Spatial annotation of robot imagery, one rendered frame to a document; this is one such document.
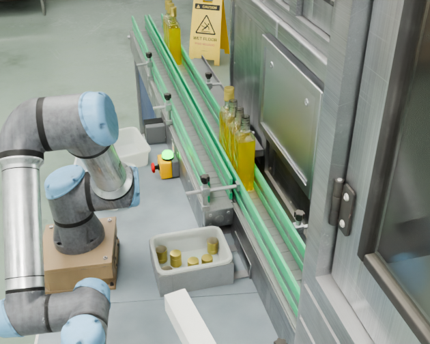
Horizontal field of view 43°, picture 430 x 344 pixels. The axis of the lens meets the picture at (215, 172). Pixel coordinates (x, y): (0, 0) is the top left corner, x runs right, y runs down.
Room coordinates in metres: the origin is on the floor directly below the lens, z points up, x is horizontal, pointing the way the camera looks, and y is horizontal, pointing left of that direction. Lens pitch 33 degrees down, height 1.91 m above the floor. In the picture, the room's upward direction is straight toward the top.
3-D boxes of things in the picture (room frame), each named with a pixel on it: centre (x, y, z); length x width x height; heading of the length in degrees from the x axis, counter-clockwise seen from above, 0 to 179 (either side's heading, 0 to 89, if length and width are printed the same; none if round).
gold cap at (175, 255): (1.25, 0.12, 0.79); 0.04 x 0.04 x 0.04
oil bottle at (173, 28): (2.58, 0.20, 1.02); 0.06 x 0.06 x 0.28; 15
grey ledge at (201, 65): (2.19, -0.02, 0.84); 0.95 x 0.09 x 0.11; 15
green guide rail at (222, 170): (2.27, 0.17, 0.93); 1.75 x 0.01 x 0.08; 15
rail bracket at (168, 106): (1.94, 0.21, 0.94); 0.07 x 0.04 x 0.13; 105
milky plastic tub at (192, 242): (1.24, 0.07, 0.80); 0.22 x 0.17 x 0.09; 105
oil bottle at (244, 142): (1.50, -0.09, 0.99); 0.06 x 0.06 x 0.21; 15
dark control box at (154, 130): (2.04, 0.26, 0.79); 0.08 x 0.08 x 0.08; 15
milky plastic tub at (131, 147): (1.90, 0.37, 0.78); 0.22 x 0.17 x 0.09; 24
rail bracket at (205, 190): (1.37, 0.01, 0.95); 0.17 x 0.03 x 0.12; 105
